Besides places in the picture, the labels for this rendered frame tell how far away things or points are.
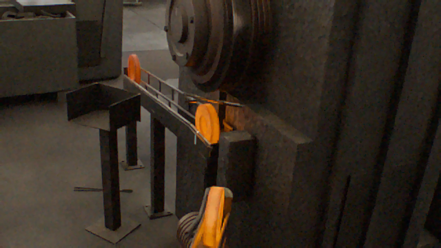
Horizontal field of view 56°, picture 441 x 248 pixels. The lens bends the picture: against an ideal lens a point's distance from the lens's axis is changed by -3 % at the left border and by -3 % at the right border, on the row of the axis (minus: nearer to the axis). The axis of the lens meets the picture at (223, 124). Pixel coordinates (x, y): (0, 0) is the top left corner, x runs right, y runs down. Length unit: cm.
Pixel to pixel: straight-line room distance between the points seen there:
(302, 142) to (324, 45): 28
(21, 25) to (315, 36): 289
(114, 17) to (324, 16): 341
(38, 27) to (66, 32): 22
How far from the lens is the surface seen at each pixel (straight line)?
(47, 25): 378
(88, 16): 434
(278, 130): 129
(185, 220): 146
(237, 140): 137
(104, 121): 199
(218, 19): 133
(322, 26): 118
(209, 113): 155
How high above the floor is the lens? 137
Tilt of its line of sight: 23 degrees down
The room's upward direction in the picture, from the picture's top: 4 degrees clockwise
